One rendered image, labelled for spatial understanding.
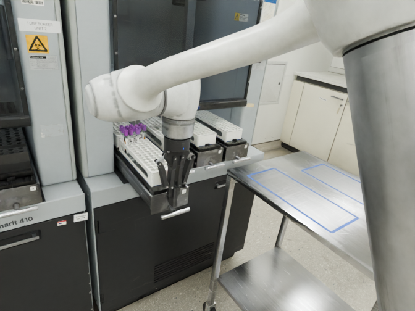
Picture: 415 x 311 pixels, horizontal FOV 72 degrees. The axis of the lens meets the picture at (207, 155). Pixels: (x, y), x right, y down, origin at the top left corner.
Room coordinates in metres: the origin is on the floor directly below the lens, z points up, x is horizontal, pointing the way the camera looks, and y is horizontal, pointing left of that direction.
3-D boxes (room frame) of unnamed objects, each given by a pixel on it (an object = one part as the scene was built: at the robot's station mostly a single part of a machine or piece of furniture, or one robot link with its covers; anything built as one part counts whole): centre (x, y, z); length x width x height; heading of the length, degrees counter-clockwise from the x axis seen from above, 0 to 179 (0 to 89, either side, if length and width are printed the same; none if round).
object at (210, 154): (1.37, 0.18, 0.78); 0.73 x 0.14 x 0.09; 38
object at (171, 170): (0.74, 0.10, 0.89); 0.04 x 0.01 x 0.11; 38
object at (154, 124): (1.16, 0.22, 0.83); 0.30 x 0.10 x 0.06; 38
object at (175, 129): (0.75, 0.09, 1.03); 0.09 x 0.09 x 0.06
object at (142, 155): (0.91, 0.21, 0.83); 0.30 x 0.10 x 0.06; 38
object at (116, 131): (1.16, 0.41, 0.83); 0.30 x 0.10 x 0.06; 38
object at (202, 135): (1.26, 0.10, 0.83); 0.30 x 0.10 x 0.06; 38
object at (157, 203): (1.01, 0.30, 0.78); 0.73 x 0.14 x 0.09; 38
